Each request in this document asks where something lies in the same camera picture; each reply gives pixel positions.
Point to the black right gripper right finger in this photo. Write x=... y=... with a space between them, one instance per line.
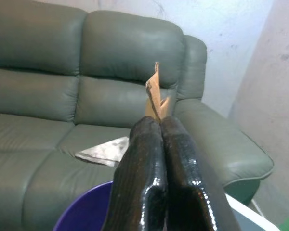
x=192 y=187

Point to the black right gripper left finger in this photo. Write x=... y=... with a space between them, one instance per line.
x=139 y=173

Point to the brown torn cardboard piece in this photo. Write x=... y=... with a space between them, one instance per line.
x=155 y=96

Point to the purple plastic rubbish bin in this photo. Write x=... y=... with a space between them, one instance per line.
x=86 y=211

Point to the grey crumpled paper sheet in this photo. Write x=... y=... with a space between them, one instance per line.
x=103 y=151

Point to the grey green leather sofa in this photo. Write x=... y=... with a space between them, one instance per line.
x=125 y=48

